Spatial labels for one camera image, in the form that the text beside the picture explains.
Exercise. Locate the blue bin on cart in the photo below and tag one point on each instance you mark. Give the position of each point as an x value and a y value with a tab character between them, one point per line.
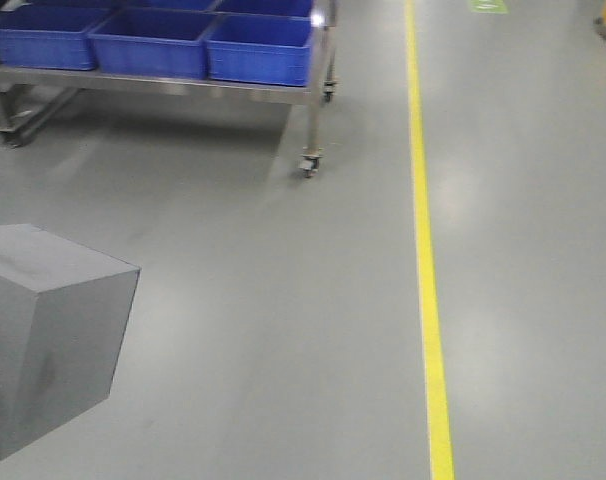
261	49
154	43
49	37

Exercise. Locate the gray hollow square base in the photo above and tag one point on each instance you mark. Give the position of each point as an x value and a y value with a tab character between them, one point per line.
64	310

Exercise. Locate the steel cart with casters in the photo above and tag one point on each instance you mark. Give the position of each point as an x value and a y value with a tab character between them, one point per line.
319	90

